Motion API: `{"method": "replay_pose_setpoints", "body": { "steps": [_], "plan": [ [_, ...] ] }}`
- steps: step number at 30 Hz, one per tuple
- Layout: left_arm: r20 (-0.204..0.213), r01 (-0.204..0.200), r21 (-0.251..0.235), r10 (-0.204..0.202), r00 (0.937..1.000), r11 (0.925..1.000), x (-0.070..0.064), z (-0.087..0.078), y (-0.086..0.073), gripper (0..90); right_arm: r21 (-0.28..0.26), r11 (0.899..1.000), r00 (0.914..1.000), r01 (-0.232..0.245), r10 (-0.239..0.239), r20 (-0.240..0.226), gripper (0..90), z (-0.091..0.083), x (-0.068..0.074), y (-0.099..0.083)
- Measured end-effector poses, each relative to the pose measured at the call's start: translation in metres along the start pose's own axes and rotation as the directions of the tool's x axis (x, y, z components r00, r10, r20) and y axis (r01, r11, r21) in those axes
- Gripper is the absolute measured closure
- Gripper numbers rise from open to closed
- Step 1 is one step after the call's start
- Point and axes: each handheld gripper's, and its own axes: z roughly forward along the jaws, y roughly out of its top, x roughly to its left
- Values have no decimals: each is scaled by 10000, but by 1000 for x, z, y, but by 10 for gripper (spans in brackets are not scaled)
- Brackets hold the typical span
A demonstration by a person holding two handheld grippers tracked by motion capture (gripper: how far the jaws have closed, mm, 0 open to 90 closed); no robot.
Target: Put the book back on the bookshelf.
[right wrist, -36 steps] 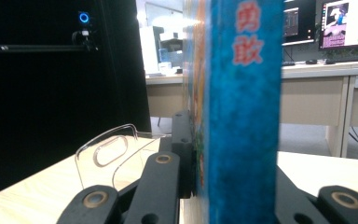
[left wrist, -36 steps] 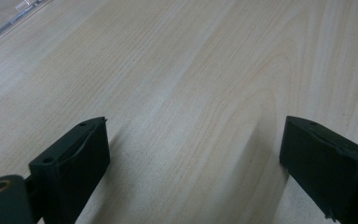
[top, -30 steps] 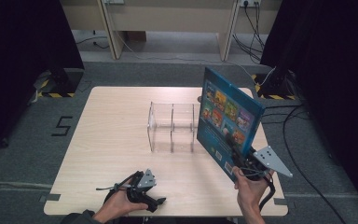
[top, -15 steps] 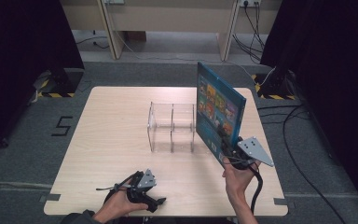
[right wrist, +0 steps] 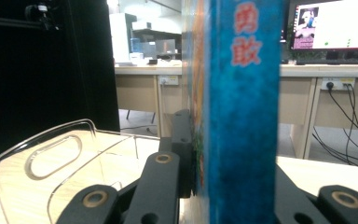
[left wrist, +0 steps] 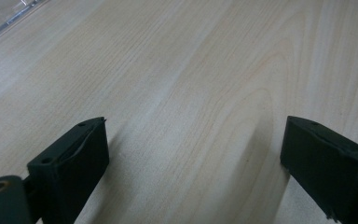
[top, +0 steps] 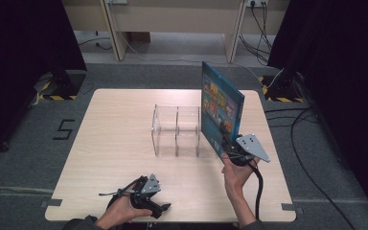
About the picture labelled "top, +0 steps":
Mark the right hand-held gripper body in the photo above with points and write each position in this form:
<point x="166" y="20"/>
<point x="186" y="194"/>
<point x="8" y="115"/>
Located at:
<point x="249" y="150"/>

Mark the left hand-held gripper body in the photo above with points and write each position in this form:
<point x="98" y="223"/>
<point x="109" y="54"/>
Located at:
<point x="147" y="191"/>

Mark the blue children's picture book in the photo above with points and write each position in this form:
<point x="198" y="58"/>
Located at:
<point x="220" y="111"/>

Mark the clear acrylic divided organizer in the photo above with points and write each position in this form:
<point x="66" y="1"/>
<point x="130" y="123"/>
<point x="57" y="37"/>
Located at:
<point x="176" y="131"/>

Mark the person's right hand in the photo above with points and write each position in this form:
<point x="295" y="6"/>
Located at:
<point x="238" y="177"/>

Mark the person's left hand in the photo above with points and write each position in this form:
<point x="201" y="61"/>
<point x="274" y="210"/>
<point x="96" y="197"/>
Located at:
<point x="121" y="211"/>

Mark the black stand base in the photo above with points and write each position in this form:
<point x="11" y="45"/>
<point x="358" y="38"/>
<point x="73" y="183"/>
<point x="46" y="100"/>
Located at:
<point x="65" y="83"/>
<point x="282" y="89"/>

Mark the grey tape strip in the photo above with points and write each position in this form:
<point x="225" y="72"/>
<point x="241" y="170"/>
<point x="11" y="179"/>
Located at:
<point x="291" y="207"/>
<point x="52" y="202"/>

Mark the black curtain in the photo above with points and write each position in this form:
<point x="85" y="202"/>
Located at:
<point x="19" y="64"/>
<point x="348" y="80"/>

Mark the beige wooden desk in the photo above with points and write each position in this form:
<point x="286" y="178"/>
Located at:
<point x="172" y="22"/>

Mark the white wall socket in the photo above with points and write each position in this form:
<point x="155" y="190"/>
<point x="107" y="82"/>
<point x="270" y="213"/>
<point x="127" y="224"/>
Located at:
<point x="257" y="3"/>

